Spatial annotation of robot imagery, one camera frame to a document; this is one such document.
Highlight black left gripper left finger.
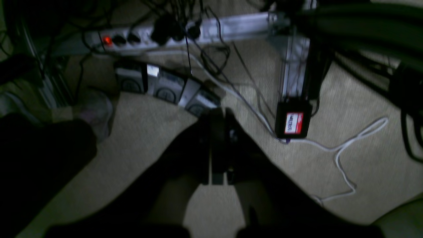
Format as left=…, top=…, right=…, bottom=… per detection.
left=46, top=115, right=210, bottom=238

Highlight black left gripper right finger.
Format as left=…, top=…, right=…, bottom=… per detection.
left=215, top=108, right=384, bottom=238

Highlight black power adapter red label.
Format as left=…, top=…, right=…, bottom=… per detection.
left=275, top=99, right=313, bottom=139

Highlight grey foot pedals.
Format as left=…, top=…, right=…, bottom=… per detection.
left=113, top=60, right=221, bottom=117

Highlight white power strip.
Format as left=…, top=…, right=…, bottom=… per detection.
left=84, top=12, right=291, bottom=53

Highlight white cable on floor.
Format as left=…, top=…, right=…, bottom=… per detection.
left=159, top=50, right=389, bottom=203

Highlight aluminium frame leg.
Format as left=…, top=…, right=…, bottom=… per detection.
left=268, top=7, right=311, bottom=102

